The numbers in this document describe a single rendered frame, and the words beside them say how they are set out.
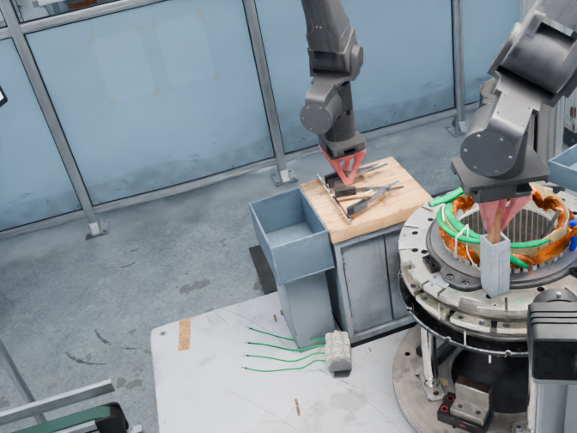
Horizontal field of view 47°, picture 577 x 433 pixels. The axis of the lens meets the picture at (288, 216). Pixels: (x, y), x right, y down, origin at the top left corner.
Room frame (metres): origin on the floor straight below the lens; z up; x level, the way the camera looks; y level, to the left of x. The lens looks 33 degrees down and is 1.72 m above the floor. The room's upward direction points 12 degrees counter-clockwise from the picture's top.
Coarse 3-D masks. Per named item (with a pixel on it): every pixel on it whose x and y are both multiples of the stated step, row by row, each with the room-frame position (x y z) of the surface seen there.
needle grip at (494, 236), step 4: (500, 208) 0.68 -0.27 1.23; (496, 212) 0.67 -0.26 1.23; (500, 212) 0.67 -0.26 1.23; (496, 216) 0.67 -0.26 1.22; (500, 216) 0.67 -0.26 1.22; (496, 220) 0.67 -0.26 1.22; (500, 220) 0.67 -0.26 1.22; (496, 224) 0.67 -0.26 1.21; (500, 224) 0.67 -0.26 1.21; (492, 228) 0.67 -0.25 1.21; (496, 228) 0.67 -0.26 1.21; (500, 228) 0.67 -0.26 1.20; (492, 232) 0.67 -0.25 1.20; (496, 232) 0.67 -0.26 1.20; (500, 232) 0.67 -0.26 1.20; (488, 236) 0.68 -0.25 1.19; (492, 236) 0.67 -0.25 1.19; (496, 236) 0.67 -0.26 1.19; (500, 236) 0.67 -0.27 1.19; (488, 240) 0.68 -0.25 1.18; (492, 240) 0.67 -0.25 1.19; (496, 240) 0.67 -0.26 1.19; (500, 240) 0.68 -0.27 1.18; (492, 244) 0.67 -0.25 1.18
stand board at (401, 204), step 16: (384, 160) 1.14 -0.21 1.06; (368, 176) 1.09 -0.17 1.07; (384, 176) 1.08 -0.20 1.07; (400, 176) 1.07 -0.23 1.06; (304, 192) 1.08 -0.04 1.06; (320, 192) 1.07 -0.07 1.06; (368, 192) 1.04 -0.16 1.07; (400, 192) 1.01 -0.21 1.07; (416, 192) 1.00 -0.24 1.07; (320, 208) 1.02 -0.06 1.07; (336, 208) 1.01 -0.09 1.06; (368, 208) 0.99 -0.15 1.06; (384, 208) 0.98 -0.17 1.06; (400, 208) 0.96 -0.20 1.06; (416, 208) 0.96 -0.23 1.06; (336, 224) 0.96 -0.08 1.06; (352, 224) 0.95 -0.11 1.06; (368, 224) 0.94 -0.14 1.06; (384, 224) 0.95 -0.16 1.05; (336, 240) 0.93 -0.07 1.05
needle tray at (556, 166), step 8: (576, 144) 1.05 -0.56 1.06; (568, 152) 1.04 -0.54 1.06; (576, 152) 1.05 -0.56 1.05; (552, 160) 1.02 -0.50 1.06; (560, 160) 1.03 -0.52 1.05; (568, 160) 1.04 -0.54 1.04; (576, 160) 1.05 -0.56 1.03; (552, 168) 1.01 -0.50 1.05; (560, 168) 1.00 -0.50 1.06; (568, 168) 0.98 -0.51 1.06; (576, 168) 1.03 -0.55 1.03; (552, 176) 1.01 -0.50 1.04; (560, 176) 1.00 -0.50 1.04; (568, 176) 0.98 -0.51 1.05; (576, 176) 0.97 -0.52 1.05; (560, 184) 0.99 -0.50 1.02; (568, 184) 0.98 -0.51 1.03; (576, 184) 0.97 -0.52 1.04
